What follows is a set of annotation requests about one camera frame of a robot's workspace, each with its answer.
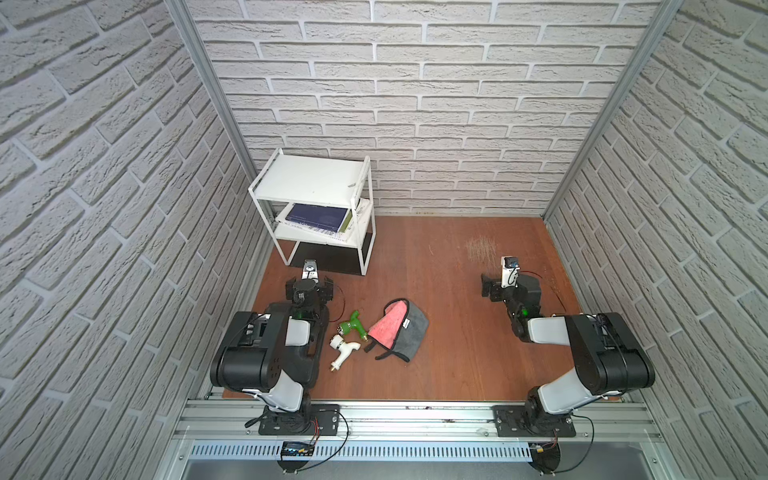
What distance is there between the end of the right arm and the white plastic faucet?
428mm

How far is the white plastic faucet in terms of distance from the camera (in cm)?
83

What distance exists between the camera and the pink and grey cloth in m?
0.86

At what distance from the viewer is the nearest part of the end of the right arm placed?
0.72m

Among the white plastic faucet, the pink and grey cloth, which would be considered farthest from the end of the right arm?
the white plastic faucet

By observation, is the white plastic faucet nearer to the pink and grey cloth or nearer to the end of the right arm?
the pink and grey cloth

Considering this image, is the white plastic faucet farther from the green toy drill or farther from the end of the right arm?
the end of the right arm

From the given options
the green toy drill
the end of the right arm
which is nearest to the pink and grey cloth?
the green toy drill

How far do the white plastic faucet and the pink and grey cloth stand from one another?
0.04m

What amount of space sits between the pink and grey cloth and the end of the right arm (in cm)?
22
